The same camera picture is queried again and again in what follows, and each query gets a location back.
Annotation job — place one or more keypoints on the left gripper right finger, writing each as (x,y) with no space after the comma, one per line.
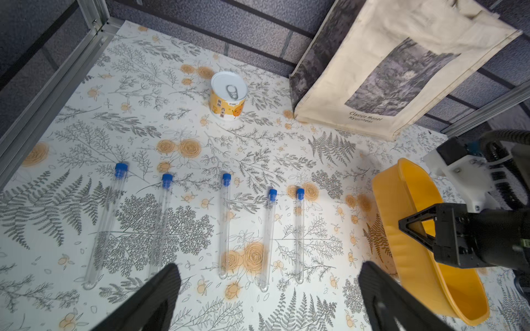
(390,307)

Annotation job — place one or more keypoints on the beige canvas tote bag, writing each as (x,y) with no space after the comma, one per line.
(376,67)

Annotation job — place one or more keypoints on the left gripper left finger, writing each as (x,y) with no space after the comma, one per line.
(151,307)

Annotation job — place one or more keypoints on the test tube blue cap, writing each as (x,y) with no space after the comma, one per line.
(159,238)
(299,235)
(106,223)
(224,226)
(264,276)

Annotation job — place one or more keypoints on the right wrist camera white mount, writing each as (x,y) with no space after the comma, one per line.
(470,173)

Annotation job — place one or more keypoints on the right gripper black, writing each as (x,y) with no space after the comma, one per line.
(472,240)

